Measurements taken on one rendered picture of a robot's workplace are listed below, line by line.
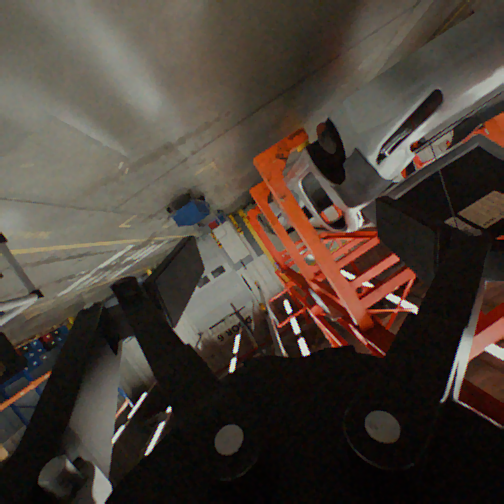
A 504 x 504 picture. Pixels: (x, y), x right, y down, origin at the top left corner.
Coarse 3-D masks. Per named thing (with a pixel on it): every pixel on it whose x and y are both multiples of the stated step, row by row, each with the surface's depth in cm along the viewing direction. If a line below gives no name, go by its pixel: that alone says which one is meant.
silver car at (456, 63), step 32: (448, 32) 173; (480, 32) 169; (416, 64) 174; (448, 64) 169; (480, 64) 169; (352, 96) 195; (384, 96) 183; (416, 96) 175; (448, 96) 172; (480, 96) 181; (320, 128) 252; (352, 128) 203; (384, 128) 189; (416, 128) 182; (448, 128) 286; (320, 160) 295; (384, 160) 203; (320, 192) 660; (384, 192) 286; (352, 224) 339
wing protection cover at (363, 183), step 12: (360, 156) 209; (348, 168) 225; (360, 168) 217; (372, 168) 210; (348, 180) 239; (360, 180) 225; (372, 180) 216; (384, 180) 211; (336, 192) 275; (348, 192) 252; (360, 192) 236; (372, 192) 225; (348, 204) 273; (360, 204) 258
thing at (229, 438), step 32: (128, 288) 13; (128, 320) 10; (160, 320) 10; (160, 352) 8; (192, 352) 7; (160, 384) 6; (192, 384) 6; (192, 416) 5; (224, 416) 5; (192, 448) 4; (224, 448) 4; (256, 448) 4; (224, 480) 4; (256, 480) 4
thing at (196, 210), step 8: (192, 200) 456; (200, 200) 493; (168, 208) 469; (184, 208) 463; (192, 208) 463; (200, 208) 483; (176, 216) 467; (184, 216) 466; (192, 216) 464; (200, 216) 519; (216, 216) 554; (184, 224) 495; (192, 224) 551; (216, 240) 560
